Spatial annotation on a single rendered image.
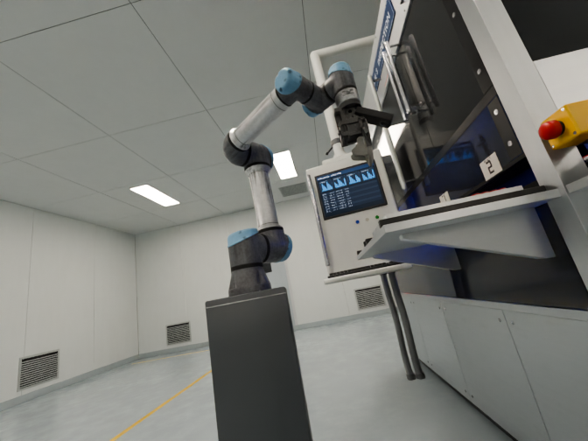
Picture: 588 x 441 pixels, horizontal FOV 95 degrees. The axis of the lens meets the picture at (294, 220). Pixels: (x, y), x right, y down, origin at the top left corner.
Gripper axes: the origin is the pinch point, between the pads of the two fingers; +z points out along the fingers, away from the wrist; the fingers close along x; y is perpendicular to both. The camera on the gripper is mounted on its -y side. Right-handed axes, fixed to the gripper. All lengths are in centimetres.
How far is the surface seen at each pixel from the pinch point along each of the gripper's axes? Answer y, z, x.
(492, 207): -20.5, 22.9, 11.0
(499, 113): -35.5, -3.6, 4.5
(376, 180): -22, -24, -86
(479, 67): -35.8, -19.2, 4.4
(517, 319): -35, 54, -22
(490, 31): -35.9, -23.5, 12.5
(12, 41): 214, -185, -58
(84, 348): 484, 59, -402
